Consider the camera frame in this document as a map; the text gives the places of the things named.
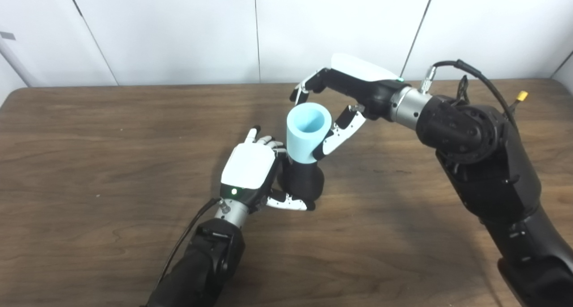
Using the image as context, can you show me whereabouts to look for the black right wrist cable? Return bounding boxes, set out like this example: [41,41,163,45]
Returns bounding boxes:
[419,59,518,129]

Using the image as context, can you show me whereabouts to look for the white and black left hand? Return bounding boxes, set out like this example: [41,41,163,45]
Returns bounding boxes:
[219,125,316,214]

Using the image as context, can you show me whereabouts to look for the black funnel-shaped nozzle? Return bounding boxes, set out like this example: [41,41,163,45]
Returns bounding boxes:
[277,157,325,205]

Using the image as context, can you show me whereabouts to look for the light-blue hose piece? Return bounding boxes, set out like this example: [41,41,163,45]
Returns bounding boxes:
[286,102,333,165]

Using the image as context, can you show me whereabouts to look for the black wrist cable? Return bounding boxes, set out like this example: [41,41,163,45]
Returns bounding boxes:
[419,59,518,129]
[154,197,223,290]

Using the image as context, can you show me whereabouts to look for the white and black right hand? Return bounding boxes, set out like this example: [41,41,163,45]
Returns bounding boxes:
[290,53,406,161]

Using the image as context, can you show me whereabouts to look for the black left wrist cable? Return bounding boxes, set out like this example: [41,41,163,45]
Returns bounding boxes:
[154,197,223,290]

